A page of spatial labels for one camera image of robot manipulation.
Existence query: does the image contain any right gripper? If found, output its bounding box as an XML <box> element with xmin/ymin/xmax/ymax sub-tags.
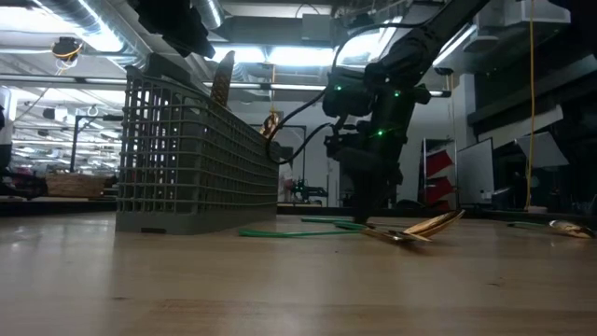
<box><xmin>326</xmin><ymin>116</ymin><xmax>411</xmax><ymax>225</ymax></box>

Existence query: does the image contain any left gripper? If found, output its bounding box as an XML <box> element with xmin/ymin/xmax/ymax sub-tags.
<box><xmin>130</xmin><ymin>0</ymin><xmax>215</xmax><ymax>60</ymax></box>

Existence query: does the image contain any large gold spoon green handle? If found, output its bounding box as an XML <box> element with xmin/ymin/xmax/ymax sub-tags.
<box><xmin>238</xmin><ymin>227</ymin><xmax>434</xmax><ymax>244</ymax></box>

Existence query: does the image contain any grey plastic silverware basket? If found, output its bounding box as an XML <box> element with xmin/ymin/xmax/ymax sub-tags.
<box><xmin>115</xmin><ymin>64</ymin><xmax>281</xmax><ymax>236</ymax></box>

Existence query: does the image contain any small gold spoon green handle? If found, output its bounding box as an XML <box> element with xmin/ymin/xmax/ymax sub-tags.
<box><xmin>507</xmin><ymin>218</ymin><xmax>597</xmax><ymax>240</ymax></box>

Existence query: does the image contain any red and white rack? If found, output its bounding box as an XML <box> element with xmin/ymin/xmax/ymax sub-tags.
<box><xmin>422</xmin><ymin>137</ymin><xmax>457</xmax><ymax>211</ymax></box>

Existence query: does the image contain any person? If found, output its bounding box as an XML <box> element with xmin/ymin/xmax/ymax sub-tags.
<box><xmin>278</xmin><ymin>161</ymin><xmax>296</xmax><ymax>203</ymax></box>

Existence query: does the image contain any whiteboard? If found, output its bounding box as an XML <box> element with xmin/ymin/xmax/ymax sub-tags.
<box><xmin>455</xmin><ymin>137</ymin><xmax>495</xmax><ymax>206</ymax></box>

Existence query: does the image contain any ceiling light panel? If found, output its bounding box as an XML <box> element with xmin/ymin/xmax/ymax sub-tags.
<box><xmin>209</xmin><ymin>27</ymin><xmax>388</xmax><ymax>69</ymax></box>

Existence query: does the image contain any grey angled panel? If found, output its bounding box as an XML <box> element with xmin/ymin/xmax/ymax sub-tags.
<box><xmin>515</xmin><ymin>131</ymin><xmax>570</xmax><ymax>169</ymax></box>

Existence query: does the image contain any white machine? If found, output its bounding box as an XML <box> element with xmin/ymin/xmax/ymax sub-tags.
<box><xmin>0</xmin><ymin>86</ymin><xmax>18</xmax><ymax>174</ymax></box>

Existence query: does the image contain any white ventilation unit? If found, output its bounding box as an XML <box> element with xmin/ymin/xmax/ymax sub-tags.
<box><xmin>473</xmin><ymin>0</ymin><xmax>573</xmax><ymax>28</ymax></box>

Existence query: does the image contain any silver air duct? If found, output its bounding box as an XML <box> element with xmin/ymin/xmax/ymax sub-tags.
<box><xmin>190</xmin><ymin>0</ymin><xmax>226</xmax><ymax>30</ymax></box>
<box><xmin>32</xmin><ymin>0</ymin><xmax>155</xmax><ymax>71</ymax></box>

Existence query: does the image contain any black camera cable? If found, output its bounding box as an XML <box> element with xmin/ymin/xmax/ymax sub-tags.
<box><xmin>264</xmin><ymin>21</ymin><xmax>421</xmax><ymax>165</ymax></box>

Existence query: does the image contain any yellow cable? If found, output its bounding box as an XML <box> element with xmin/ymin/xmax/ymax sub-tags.
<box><xmin>524</xmin><ymin>0</ymin><xmax>537</xmax><ymax>211</ymax></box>

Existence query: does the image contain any black aluminium table frame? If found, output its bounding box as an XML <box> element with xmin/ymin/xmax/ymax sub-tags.
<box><xmin>0</xmin><ymin>198</ymin><xmax>597</xmax><ymax>230</ymax></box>

